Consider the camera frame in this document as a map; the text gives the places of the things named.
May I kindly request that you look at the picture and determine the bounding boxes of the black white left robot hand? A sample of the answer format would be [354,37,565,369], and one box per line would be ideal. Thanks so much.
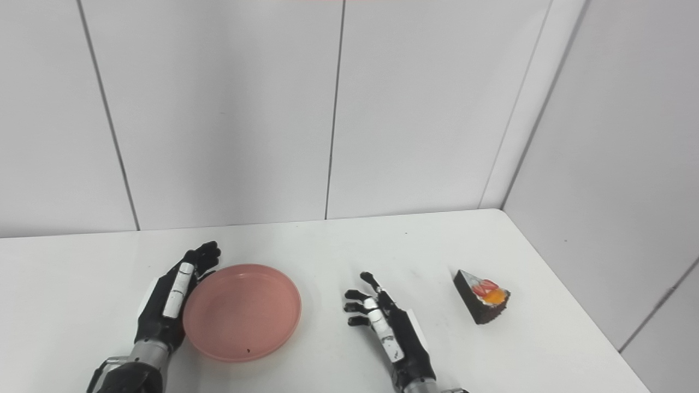
[134,241,222,353]

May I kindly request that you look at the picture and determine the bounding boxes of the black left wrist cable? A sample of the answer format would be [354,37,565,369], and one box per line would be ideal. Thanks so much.
[86,357,129,393]

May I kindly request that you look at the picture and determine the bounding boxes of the pink round plate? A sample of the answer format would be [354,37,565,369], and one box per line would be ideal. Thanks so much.
[182,264,303,363]

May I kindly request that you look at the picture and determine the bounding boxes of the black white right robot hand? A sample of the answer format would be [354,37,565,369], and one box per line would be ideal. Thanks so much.
[343,271,437,391]

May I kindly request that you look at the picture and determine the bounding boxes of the chocolate cake slice with fruit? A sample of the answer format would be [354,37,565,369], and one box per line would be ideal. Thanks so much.
[454,269,511,325]

